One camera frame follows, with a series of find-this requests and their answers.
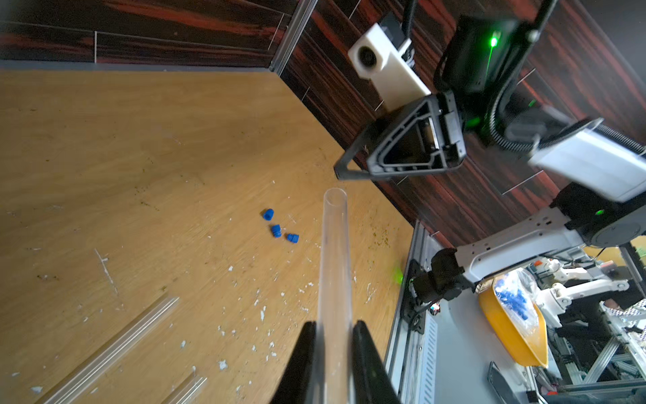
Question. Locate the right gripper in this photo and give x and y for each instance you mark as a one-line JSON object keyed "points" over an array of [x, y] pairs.
{"points": [[424, 136]]}

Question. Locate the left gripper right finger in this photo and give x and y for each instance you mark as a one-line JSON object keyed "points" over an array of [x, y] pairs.
{"points": [[371, 381]]}

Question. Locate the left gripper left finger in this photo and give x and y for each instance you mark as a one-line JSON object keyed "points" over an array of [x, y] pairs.
{"points": [[296, 383]]}

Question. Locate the clear test tube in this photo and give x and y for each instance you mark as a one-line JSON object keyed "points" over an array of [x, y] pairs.
{"points": [[188, 391], [335, 307], [88, 372]]}

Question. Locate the blue stopper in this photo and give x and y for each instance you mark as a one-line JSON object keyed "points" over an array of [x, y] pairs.
{"points": [[276, 230], [268, 214], [293, 238]]}

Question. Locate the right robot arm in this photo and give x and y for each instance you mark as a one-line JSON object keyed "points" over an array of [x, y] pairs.
{"points": [[474, 91]]}

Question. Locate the bag of blue stoppers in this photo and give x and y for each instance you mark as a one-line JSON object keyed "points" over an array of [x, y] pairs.
{"points": [[515, 292]]}

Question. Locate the yellow bowl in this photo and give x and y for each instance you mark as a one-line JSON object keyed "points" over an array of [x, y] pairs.
{"points": [[531, 351]]}

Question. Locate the aluminium front rail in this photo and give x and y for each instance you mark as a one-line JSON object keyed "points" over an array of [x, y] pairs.
{"points": [[412, 348]]}

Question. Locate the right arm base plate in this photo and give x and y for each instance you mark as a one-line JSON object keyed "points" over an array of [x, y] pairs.
{"points": [[420, 293]]}

